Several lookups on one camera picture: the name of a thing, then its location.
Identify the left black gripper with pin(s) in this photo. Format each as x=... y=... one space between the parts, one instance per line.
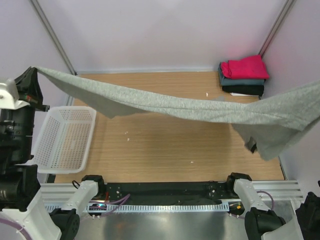
x=30 y=88

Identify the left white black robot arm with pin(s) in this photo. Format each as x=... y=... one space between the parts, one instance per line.
x=21 y=202

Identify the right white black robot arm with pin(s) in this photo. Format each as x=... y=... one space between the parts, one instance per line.
x=262 y=223

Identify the white plastic basket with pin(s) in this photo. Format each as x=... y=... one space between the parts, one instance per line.
x=64 y=140

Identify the folded white t shirt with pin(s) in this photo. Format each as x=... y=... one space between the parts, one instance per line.
x=236 y=94

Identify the folded pink t shirt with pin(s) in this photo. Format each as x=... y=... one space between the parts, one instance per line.
x=251 y=67

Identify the folded black t shirt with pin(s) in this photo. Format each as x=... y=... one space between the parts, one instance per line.
x=255 y=90

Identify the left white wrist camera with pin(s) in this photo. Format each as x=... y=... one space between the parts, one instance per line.
x=9 y=96

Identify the aluminium rail frame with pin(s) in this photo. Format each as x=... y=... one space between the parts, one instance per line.
x=280 y=190

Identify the slotted cable duct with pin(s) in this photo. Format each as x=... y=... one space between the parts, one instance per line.
x=223 y=207

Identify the left aluminium corner post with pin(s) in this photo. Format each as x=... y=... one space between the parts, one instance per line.
x=52 y=35

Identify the aluminium corner post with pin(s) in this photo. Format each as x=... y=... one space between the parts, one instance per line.
x=52 y=35
x=279 y=21

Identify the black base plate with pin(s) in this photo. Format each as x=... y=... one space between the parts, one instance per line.
x=170 y=193

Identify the right aluminium corner post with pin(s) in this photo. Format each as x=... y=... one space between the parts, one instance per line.
x=279 y=21

